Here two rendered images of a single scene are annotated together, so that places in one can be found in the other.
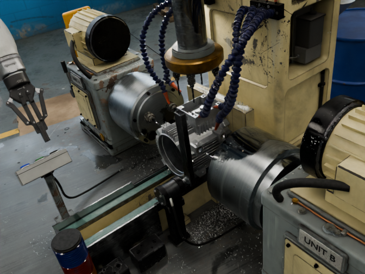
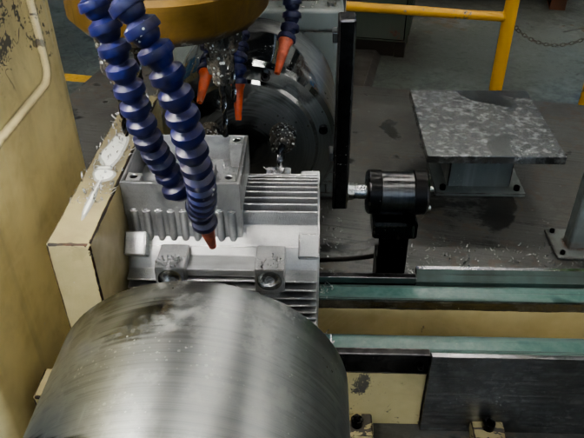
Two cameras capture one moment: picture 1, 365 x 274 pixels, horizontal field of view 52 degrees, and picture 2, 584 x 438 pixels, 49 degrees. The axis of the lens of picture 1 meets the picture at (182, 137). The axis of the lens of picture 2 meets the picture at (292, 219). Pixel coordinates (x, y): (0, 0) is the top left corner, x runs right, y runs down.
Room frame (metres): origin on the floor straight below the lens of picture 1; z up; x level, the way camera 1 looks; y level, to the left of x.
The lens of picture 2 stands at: (1.51, 0.35, 1.49)
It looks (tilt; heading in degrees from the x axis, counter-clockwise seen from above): 36 degrees down; 215
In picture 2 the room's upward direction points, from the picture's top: 1 degrees counter-clockwise
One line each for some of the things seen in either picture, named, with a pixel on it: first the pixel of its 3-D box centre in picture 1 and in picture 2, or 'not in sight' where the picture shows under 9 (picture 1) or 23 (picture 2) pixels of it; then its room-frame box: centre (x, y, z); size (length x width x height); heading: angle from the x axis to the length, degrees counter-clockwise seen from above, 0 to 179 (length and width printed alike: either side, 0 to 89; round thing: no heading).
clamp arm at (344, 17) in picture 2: (184, 150); (344, 118); (0.88, 0.00, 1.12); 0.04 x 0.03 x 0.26; 122
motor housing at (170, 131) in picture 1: (194, 142); (232, 254); (1.06, -0.04, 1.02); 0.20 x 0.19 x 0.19; 122
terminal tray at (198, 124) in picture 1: (200, 114); (190, 186); (1.09, -0.07, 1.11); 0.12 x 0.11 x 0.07; 122
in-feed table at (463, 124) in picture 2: not in sight; (476, 147); (0.40, 0.02, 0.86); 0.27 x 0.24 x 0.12; 32
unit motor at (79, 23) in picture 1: (94, 61); not in sight; (1.58, 0.33, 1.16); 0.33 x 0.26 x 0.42; 32
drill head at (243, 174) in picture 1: (267, 182); (255, 106); (0.78, -0.22, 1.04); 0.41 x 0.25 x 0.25; 32
